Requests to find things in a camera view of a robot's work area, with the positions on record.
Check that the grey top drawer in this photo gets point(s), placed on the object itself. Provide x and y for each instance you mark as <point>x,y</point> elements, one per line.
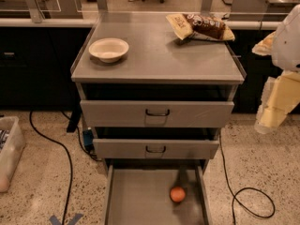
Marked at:
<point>156,114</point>

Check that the white bowl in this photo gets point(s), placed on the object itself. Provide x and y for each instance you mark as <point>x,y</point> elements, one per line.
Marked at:
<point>109,50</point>

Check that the orange fruit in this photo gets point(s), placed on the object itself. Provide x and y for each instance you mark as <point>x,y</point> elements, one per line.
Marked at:
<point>177,194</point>

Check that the grey drawer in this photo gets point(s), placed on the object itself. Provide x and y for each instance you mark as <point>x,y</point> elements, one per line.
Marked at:
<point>156,114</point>
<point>165,149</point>
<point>141,196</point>

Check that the grey bottom drawer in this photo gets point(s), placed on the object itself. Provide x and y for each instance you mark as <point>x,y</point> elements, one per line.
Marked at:
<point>141,196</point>

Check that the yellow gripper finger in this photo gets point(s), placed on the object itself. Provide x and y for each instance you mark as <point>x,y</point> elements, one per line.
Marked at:
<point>264,47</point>
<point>279,97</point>

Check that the clear plastic storage bin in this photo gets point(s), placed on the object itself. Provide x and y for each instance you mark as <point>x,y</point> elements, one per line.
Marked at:
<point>12,150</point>

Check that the brown yellow chip bag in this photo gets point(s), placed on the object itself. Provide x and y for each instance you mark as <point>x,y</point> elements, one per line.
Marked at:
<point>199,27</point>

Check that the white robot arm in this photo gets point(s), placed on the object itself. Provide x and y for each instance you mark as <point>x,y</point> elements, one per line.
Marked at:
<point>286,43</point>

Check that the grey middle drawer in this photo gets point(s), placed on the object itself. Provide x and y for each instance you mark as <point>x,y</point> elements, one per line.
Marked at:
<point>165,149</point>

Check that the grey drawer cabinet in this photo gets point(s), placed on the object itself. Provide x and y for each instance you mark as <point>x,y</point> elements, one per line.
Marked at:
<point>157,67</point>

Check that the blue power box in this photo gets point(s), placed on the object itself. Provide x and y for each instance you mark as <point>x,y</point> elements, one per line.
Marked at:
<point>87,137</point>

